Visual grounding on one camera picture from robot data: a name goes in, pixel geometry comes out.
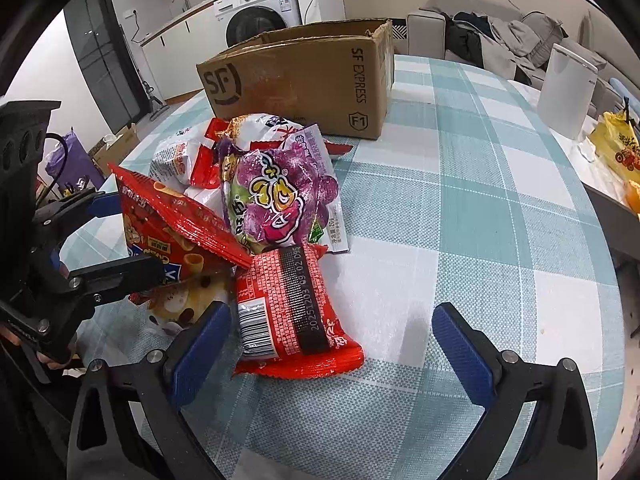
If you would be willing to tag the stick vacuum cleaner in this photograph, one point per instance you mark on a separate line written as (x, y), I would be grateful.
(155, 105)

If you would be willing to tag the person's left hand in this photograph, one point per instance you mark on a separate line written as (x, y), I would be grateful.
(46, 361)

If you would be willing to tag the brown cardboard box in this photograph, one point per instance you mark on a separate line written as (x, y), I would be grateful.
(290, 85)

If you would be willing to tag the purple grape candy packet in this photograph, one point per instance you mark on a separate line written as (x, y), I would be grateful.
(275, 195)

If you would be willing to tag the pile of clothes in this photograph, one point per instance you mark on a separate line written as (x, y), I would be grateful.
(505, 40)

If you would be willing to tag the small printed cardboard box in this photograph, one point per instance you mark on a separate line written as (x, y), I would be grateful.
(117, 147)

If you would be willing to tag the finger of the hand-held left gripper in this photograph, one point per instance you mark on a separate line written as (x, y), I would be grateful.
(107, 206)
(125, 275)

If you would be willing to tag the white red snack packet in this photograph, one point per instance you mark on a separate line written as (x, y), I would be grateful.
(175, 157)

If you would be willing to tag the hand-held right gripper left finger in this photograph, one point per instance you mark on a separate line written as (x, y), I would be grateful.
(200, 355)

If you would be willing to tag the white washing machine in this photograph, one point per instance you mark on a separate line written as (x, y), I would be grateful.
(260, 5)

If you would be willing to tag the grey sofa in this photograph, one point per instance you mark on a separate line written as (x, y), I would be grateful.
(425, 30)

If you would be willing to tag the black glass door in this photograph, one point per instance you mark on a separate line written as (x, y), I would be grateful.
(100, 70)

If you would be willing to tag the metal faucet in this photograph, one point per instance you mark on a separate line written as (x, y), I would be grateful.
(181, 2)

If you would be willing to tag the yellow plastic bag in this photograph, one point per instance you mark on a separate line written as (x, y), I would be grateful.
(620, 150)

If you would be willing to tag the purple bag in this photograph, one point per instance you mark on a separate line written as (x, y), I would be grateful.
(75, 170)

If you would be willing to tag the teal white checkered tablecloth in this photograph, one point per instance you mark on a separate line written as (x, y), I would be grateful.
(450, 210)

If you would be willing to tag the red barcode snack packet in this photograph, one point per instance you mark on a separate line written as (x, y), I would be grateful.
(285, 310)

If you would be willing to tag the white kitchen counter cabinet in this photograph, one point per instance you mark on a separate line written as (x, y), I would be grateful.
(190, 50)

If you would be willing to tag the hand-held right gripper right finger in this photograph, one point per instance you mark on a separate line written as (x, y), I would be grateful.
(462, 355)

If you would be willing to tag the black white patterned panel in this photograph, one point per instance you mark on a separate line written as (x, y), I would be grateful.
(400, 29)

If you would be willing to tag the red cone snack packet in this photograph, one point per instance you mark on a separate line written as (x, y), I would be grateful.
(165, 225)

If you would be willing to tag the white trash bin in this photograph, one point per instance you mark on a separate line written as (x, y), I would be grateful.
(565, 95)

